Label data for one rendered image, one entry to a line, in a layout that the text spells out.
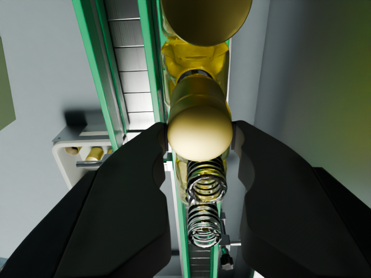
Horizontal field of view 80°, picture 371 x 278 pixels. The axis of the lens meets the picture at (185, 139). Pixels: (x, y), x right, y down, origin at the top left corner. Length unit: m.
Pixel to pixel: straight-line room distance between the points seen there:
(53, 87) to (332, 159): 0.57
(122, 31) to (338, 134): 0.32
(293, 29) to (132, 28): 0.24
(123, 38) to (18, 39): 0.29
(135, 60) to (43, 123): 0.37
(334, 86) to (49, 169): 0.73
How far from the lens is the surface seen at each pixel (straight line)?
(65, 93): 0.62
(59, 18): 0.57
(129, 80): 0.41
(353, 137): 0.22
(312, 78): 0.27
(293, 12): 0.41
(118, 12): 0.39
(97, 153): 0.62
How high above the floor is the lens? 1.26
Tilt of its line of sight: 57 degrees down
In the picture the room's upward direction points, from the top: 179 degrees counter-clockwise
